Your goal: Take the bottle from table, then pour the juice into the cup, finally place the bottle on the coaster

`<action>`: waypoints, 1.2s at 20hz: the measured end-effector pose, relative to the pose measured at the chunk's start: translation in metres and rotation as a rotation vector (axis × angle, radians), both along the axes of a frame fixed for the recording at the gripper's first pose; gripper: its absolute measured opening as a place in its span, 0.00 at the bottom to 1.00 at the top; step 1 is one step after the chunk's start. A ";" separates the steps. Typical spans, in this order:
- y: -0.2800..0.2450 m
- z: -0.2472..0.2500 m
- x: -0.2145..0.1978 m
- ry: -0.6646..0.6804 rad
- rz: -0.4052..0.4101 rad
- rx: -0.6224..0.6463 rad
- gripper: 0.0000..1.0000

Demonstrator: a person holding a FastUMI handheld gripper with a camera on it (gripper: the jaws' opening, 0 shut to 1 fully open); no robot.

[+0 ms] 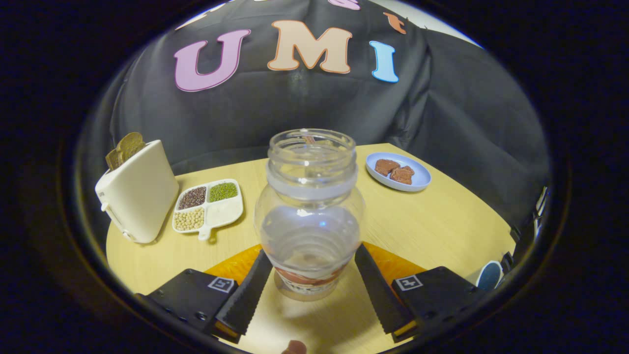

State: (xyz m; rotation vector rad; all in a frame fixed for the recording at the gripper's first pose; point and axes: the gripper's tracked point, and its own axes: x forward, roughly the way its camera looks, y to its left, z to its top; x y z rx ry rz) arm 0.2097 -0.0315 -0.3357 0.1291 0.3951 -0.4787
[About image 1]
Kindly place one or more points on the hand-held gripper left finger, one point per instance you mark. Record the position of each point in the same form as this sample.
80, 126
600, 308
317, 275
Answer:
245, 295

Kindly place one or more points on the blue round coaster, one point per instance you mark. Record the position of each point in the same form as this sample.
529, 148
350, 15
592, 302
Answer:
490, 276

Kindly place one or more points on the black backdrop cloth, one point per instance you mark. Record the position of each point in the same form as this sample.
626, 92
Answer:
304, 108

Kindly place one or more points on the brown toast slice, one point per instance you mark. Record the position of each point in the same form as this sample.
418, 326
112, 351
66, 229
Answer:
130, 142
112, 160

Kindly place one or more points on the dark red beans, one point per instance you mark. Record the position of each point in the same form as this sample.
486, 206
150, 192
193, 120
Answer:
192, 197

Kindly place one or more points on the brown cookie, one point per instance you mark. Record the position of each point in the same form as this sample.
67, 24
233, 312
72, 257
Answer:
386, 166
403, 175

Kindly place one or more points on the clear plastic juice bottle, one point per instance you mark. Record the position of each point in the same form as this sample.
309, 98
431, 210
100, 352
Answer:
309, 231

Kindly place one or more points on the white divided dish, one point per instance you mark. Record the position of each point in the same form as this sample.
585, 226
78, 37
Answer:
223, 215

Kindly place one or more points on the green mung beans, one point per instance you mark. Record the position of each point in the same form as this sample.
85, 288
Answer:
223, 191

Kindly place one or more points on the yellow soybeans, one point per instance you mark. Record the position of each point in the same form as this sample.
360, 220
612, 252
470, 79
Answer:
188, 219

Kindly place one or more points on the white rice grains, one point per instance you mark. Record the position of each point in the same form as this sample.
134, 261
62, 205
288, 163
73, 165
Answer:
223, 212

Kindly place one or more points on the round wooden table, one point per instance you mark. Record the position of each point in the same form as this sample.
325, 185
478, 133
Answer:
432, 226

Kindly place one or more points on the light blue plate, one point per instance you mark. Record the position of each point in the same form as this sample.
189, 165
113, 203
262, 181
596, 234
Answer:
420, 178

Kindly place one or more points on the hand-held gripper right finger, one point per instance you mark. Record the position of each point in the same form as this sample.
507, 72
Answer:
381, 290

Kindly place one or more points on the white toaster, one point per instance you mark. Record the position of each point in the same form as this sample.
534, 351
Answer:
140, 196

